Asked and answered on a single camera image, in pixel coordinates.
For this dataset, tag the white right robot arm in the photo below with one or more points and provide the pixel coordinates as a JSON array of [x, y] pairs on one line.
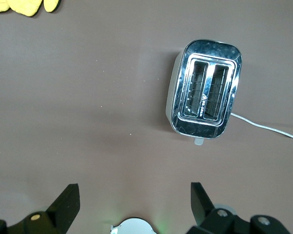
[[134, 228]]

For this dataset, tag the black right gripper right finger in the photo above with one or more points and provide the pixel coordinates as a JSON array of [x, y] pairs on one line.
[[202, 207]]

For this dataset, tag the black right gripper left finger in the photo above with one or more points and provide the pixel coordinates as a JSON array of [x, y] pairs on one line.
[[61, 212]]

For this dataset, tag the chrome and beige toaster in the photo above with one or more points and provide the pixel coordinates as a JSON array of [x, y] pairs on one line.
[[200, 126]]

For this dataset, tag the brown table cover sheet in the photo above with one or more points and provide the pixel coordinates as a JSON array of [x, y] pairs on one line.
[[63, 109]]

